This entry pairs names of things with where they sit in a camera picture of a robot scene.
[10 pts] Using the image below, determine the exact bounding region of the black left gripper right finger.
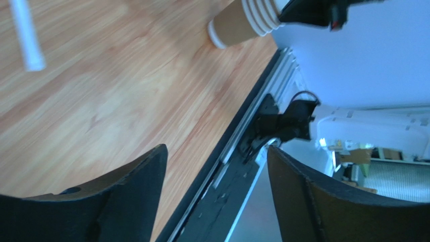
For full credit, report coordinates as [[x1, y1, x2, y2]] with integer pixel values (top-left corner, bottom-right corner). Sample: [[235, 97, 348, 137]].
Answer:
[[267, 146, 429, 241]]

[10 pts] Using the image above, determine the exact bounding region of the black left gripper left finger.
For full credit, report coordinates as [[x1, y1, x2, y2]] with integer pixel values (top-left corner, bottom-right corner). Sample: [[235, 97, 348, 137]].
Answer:
[[1, 144, 168, 241]]

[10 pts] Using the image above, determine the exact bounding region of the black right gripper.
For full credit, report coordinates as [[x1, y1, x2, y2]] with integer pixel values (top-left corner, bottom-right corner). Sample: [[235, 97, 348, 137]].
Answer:
[[279, 0, 381, 31]]

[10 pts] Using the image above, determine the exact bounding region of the stack of paper cups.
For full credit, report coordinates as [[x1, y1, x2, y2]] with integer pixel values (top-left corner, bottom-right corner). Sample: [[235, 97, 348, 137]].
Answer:
[[207, 0, 288, 49]]

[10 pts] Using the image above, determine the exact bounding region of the white wrapped straw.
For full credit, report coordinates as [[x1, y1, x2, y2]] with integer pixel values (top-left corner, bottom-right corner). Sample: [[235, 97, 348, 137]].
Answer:
[[9, 0, 46, 72]]

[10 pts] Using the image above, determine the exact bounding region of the aluminium frame rail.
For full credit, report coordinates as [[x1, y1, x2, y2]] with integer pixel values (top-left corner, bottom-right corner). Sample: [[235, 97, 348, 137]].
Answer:
[[166, 47, 306, 242]]

